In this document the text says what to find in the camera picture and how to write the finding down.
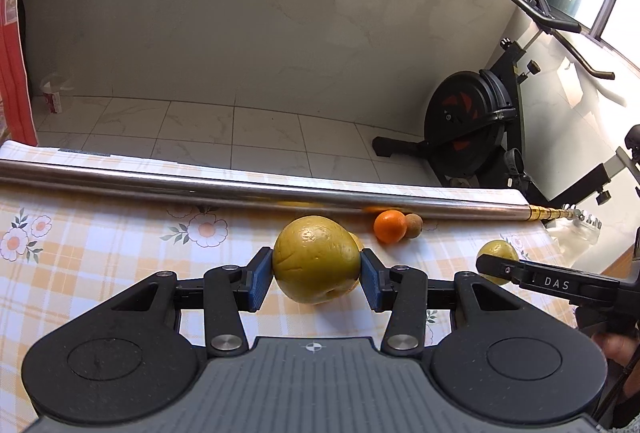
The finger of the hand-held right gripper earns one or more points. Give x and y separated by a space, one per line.
500 269

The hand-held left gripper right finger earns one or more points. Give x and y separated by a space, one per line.
371 278

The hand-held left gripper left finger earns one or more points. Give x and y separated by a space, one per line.
260 278

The small yellow-green citrus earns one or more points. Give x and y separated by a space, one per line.
500 249

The small mandarin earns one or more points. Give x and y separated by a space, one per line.
390 226

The yellow-green pear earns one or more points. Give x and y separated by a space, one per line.
315 258

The brown kiwifruit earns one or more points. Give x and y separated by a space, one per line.
414 225

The person's right hand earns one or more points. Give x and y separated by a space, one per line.
620 347

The clear plastic container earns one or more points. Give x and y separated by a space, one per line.
575 238

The long metal pole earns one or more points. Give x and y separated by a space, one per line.
150 180

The black exercise bike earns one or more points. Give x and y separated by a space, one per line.
465 123

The red and white carton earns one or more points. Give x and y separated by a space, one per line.
52 102

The red printed poster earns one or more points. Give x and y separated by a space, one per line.
12 63

